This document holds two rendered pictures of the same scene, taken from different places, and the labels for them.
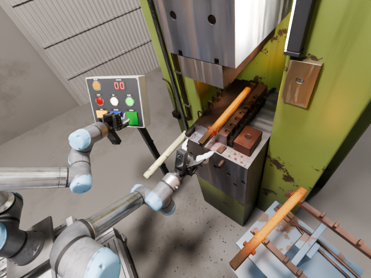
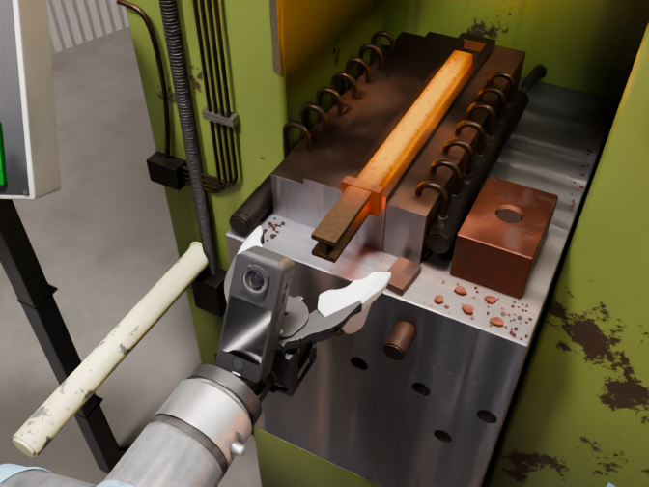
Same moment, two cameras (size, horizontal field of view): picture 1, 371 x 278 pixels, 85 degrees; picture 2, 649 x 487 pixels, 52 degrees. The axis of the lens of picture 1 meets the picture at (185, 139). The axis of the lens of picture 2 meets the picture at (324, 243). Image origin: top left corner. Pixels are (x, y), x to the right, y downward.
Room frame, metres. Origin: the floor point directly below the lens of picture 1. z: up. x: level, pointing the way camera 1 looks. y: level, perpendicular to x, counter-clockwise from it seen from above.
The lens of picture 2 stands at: (0.13, 0.15, 1.48)
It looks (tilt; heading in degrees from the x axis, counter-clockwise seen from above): 44 degrees down; 335
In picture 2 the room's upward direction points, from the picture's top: straight up
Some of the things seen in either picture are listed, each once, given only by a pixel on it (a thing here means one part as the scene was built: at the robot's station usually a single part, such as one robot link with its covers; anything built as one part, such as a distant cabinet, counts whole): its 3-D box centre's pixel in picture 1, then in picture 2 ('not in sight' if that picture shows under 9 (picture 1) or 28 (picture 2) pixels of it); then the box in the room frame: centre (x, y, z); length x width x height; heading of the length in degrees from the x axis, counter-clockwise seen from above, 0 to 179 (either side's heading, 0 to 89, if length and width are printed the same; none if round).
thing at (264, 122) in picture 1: (240, 140); (429, 265); (0.75, -0.33, 0.69); 0.56 x 0.38 x 0.45; 127
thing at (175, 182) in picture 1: (171, 181); (208, 423); (0.44, 0.11, 0.98); 0.08 x 0.05 x 0.08; 37
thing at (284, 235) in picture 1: (293, 256); not in sight; (0.09, -0.30, 0.66); 0.40 x 0.30 x 0.02; 26
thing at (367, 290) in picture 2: (205, 159); (355, 310); (0.50, -0.06, 0.98); 0.09 x 0.03 x 0.06; 91
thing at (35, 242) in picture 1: (21, 245); not in sight; (0.42, 0.88, 0.87); 0.15 x 0.15 x 0.10
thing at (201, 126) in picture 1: (231, 107); (409, 124); (0.79, -0.29, 0.96); 0.42 x 0.20 x 0.09; 127
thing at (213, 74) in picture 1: (229, 43); not in sight; (0.79, -0.29, 1.32); 0.42 x 0.20 x 0.10; 127
